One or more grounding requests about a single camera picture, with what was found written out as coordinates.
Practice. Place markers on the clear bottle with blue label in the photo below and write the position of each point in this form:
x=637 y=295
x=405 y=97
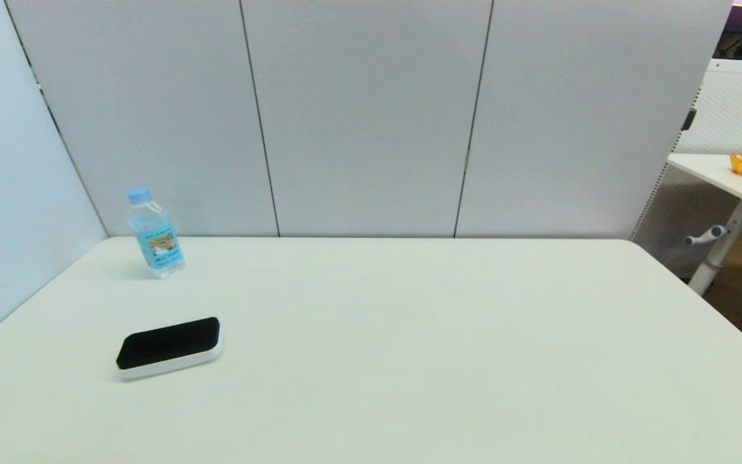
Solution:
x=155 y=241

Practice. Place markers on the black eraser with white base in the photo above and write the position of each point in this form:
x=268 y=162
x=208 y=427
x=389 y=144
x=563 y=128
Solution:
x=168 y=345

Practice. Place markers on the black partition clip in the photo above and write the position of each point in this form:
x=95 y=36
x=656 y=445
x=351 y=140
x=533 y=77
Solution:
x=689 y=120

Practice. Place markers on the white side table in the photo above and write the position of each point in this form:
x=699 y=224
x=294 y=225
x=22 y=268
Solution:
x=715 y=171

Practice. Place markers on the white side table leg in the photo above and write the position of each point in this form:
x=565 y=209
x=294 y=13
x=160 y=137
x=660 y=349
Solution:
x=728 y=238

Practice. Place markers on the white pegboard panel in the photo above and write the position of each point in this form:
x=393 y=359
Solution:
x=735 y=109

